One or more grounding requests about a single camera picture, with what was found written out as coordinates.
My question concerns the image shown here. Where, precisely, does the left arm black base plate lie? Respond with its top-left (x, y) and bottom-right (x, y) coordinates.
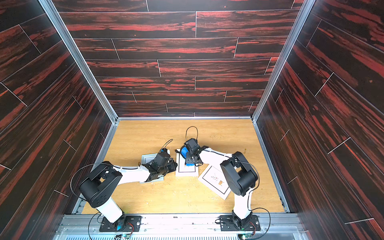
top-left (99, 215), bottom-right (142, 233)

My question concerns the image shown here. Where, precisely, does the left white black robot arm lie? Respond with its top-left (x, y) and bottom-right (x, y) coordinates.
top-left (79, 159), bottom-right (178, 224)

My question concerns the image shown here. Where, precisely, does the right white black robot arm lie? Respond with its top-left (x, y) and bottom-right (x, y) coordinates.
top-left (180, 146), bottom-right (259, 230)

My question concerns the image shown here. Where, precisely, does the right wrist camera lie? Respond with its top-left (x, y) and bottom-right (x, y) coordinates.
top-left (185, 138), bottom-right (200, 153)

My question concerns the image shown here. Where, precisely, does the aluminium front rail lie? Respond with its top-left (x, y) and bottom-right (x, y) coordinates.
top-left (54, 213), bottom-right (310, 240)

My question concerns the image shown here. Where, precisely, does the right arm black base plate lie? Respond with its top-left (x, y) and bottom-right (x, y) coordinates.
top-left (215, 215), bottom-right (261, 232)

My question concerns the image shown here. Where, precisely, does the light blue picture frame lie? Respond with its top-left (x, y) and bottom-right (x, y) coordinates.
top-left (141, 154), bottom-right (164, 183)

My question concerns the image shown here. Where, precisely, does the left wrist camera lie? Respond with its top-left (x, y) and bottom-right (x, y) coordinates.
top-left (154, 148), bottom-right (171, 167)

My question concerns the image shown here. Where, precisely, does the cream white picture frame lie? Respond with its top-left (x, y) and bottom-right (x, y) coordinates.
top-left (198, 165), bottom-right (231, 200)

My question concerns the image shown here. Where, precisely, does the white picture frame black border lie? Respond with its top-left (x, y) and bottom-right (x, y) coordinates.
top-left (176, 153), bottom-right (199, 177)

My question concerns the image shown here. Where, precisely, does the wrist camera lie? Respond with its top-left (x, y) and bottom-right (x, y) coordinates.
top-left (154, 148), bottom-right (171, 167)
top-left (185, 138), bottom-right (200, 153)

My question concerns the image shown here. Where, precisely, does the blue microfiber cloth black trim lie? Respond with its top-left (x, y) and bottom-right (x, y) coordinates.
top-left (180, 145), bottom-right (195, 166)

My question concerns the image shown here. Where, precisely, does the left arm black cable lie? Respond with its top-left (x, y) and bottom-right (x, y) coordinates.
top-left (69, 138), bottom-right (174, 240)

